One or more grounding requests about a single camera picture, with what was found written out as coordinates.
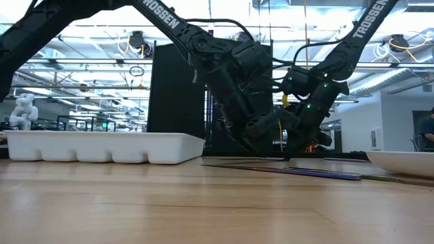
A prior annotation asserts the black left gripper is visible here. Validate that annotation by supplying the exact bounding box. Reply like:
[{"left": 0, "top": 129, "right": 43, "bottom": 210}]
[{"left": 206, "top": 64, "right": 301, "bottom": 157}]

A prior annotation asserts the black folding divider panel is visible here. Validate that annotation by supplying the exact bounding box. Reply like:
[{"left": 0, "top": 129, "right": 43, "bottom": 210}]
[{"left": 146, "top": 29, "right": 274, "bottom": 157}]

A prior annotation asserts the black hanging ring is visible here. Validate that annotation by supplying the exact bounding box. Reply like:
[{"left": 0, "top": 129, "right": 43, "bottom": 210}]
[{"left": 129, "top": 65, "right": 146, "bottom": 78}]

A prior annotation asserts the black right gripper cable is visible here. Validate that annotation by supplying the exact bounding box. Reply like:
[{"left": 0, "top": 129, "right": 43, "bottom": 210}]
[{"left": 293, "top": 28, "right": 355, "bottom": 65}]

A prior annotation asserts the white plastic cutlery tray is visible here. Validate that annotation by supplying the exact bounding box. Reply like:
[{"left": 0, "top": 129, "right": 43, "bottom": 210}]
[{"left": 1, "top": 129, "right": 207, "bottom": 166}]

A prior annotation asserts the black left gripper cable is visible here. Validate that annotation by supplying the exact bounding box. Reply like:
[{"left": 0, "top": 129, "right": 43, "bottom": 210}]
[{"left": 184, "top": 17, "right": 296, "bottom": 68}]

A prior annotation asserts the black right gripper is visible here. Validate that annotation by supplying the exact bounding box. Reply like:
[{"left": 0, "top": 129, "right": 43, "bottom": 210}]
[{"left": 279, "top": 66, "right": 350, "bottom": 160}]

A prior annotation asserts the white round plate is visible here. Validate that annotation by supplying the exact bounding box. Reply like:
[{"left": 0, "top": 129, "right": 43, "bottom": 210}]
[{"left": 365, "top": 150, "right": 434, "bottom": 178}]

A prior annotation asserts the person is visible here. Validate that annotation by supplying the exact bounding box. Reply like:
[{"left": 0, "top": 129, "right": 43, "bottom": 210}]
[{"left": 419, "top": 106, "right": 434, "bottom": 152}]

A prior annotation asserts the white wall box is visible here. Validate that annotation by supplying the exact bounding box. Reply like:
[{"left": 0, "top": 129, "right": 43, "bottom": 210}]
[{"left": 370, "top": 127, "right": 383, "bottom": 150}]

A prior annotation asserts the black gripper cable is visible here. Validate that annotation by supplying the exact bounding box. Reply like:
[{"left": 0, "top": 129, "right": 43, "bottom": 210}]
[
  {"left": 293, "top": 28, "right": 355, "bottom": 65},
  {"left": 184, "top": 17, "right": 296, "bottom": 68}
]

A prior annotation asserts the black metal table frame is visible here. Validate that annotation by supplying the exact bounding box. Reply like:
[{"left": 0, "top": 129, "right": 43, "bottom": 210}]
[{"left": 202, "top": 150, "right": 370, "bottom": 160}]

